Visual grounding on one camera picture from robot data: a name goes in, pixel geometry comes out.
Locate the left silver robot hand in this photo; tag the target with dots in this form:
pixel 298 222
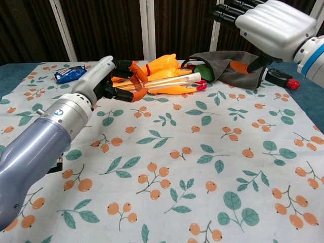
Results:
pixel 93 73

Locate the black folding screen white frame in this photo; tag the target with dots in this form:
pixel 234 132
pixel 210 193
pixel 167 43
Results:
pixel 101 25

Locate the blue table mat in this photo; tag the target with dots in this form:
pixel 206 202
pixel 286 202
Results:
pixel 310 100

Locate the grey pouch green lining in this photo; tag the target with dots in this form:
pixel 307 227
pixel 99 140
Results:
pixel 220 63

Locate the small white cylinder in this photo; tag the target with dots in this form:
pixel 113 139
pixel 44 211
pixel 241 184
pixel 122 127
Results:
pixel 196 76

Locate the black device red cap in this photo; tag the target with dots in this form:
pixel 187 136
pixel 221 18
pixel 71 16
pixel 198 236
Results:
pixel 277 76

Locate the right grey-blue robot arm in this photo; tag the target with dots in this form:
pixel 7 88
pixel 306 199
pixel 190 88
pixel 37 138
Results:
pixel 312 60

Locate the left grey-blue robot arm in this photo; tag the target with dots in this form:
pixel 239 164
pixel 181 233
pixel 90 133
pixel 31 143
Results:
pixel 38 146

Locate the floral print tablecloth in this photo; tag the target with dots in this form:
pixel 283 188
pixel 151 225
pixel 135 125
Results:
pixel 177 152

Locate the clear plastic tube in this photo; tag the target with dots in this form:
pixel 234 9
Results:
pixel 167 82

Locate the blue snack packet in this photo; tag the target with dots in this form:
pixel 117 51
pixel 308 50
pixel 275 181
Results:
pixel 68 73

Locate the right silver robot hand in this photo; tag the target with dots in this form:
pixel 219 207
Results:
pixel 273 25

